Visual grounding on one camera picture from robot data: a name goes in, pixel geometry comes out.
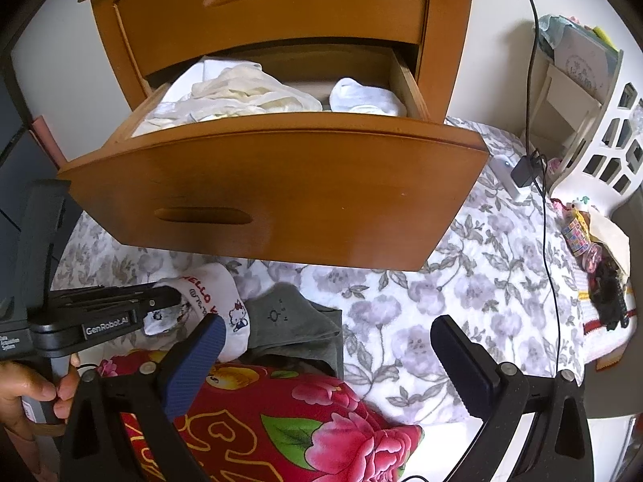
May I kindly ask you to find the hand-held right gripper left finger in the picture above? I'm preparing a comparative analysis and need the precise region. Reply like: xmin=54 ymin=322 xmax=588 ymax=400
xmin=59 ymin=312 xmax=229 ymax=482

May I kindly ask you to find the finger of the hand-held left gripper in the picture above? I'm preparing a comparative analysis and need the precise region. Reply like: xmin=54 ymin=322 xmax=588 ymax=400
xmin=47 ymin=281 xmax=182 ymax=326

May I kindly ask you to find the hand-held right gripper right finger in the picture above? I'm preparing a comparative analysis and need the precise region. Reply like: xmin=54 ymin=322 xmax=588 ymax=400
xmin=430 ymin=314 xmax=594 ymax=482

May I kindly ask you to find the white cartoon print sock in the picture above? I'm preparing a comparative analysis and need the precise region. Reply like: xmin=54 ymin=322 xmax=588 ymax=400
xmin=143 ymin=262 xmax=251 ymax=362

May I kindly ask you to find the grey sock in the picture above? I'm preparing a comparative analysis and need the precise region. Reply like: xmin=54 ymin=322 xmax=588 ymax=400
xmin=244 ymin=284 xmax=345 ymax=377

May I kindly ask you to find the deep wooden drawer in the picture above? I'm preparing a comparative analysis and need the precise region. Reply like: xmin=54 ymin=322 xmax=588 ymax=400
xmin=57 ymin=43 xmax=490 ymax=273

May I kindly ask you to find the plain white garment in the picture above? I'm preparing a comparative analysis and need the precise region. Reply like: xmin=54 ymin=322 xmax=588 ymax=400
xmin=161 ymin=57 xmax=214 ymax=106

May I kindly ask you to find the cream lace garment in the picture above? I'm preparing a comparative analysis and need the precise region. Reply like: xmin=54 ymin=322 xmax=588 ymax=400
xmin=191 ymin=59 xmax=323 ymax=124

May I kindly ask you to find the white sock pair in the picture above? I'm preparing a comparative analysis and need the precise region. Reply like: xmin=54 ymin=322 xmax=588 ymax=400
xmin=329 ymin=77 xmax=408 ymax=118

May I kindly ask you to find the person's left hand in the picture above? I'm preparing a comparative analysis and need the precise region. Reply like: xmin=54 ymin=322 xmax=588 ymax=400
xmin=0 ymin=354 xmax=82 ymax=440

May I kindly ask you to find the grey floral bed sheet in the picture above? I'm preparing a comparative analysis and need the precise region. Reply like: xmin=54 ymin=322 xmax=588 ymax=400
xmin=50 ymin=115 xmax=588 ymax=425

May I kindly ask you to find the dark panel with pink edge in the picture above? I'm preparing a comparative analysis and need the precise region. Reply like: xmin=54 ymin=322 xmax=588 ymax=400
xmin=0 ymin=55 xmax=67 ymax=242

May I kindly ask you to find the red floral quilt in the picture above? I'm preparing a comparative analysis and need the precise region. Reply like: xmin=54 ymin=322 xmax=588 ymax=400
xmin=98 ymin=349 xmax=425 ymax=482

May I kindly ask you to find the white striped knit cloth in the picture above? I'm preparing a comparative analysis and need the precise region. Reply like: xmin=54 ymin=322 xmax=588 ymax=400
xmin=577 ymin=271 xmax=635 ymax=362

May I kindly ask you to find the black hair accessory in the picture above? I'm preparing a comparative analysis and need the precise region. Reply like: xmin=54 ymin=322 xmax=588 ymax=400
xmin=593 ymin=261 xmax=629 ymax=332

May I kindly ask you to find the patterned tape roll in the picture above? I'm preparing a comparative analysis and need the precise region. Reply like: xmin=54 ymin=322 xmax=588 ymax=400
xmin=560 ymin=221 xmax=594 ymax=257

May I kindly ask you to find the white power strip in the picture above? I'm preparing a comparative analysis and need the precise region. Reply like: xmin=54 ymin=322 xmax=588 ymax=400
xmin=489 ymin=155 xmax=533 ymax=200

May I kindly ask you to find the black power adapter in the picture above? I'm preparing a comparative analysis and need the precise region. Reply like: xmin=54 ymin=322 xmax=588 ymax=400
xmin=510 ymin=155 xmax=547 ymax=190

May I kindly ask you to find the white cutout desk organizer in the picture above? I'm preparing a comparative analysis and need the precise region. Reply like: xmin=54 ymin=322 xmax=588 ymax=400
xmin=522 ymin=15 xmax=643 ymax=198

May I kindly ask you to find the grey patterned booklet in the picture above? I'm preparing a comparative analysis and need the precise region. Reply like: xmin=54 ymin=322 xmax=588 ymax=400
xmin=553 ymin=25 xmax=618 ymax=98

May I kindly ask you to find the shallow wooden drawer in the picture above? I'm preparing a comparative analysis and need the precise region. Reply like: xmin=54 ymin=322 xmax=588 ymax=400
xmin=113 ymin=0 xmax=433 ymax=76

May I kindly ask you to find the black power cable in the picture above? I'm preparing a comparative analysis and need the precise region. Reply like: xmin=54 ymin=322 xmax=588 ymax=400
xmin=511 ymin=0 xmax=564 ymax=365

